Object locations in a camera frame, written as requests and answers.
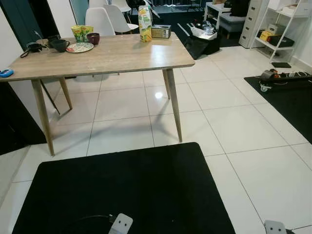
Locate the black case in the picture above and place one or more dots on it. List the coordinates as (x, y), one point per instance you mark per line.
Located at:
(283, 42)

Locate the black bar with caster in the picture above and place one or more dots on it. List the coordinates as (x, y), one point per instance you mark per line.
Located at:
(268, 75)

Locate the small black flat box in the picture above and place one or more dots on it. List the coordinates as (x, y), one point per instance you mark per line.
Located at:
(281, 65)

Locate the small blue object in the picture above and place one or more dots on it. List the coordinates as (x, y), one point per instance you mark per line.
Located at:
(6, 73)

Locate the black backpack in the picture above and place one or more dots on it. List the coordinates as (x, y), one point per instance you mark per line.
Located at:
(240, 7)

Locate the white plastic chair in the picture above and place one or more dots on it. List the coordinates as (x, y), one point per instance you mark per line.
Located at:
(117, 17)
(100, 22)
(97, 3)
(122, 5)

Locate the black bin with bag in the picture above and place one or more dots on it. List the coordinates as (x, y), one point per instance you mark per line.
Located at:
(197, 48)

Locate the patterned round plate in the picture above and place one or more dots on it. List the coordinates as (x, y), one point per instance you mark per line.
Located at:
(79, 48)

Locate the small dark printed box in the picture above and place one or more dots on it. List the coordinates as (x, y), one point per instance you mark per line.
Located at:
(161, 32)

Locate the white drawer cabinet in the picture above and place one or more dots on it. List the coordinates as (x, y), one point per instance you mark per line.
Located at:
(253, 24)

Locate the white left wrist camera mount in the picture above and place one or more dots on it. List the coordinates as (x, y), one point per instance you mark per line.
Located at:
(121, 225)

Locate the white ladder shelf unit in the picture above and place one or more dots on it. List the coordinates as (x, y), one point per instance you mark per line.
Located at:
(292, 13)

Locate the yellow box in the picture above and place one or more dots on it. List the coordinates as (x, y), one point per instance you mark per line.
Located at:
(265, 36)

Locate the black floor mat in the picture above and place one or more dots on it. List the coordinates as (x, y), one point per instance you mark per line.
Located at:
(287, 107)
(122, 190)

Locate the light wooden table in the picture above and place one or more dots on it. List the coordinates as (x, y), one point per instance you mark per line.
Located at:
(112, 58)

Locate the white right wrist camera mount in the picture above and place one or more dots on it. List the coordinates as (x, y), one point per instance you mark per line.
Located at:
(274, 228)

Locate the yellow green juice carton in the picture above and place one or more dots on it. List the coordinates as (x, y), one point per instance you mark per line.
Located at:
(145, 27)

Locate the dark red mug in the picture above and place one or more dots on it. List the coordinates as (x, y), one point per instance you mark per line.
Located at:
(93, 39)

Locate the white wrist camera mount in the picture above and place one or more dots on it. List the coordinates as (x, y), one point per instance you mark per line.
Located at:
(274, 228)
(121, 225)

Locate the green yellow snack packet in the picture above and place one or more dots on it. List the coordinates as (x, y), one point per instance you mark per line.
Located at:
(80, 33)

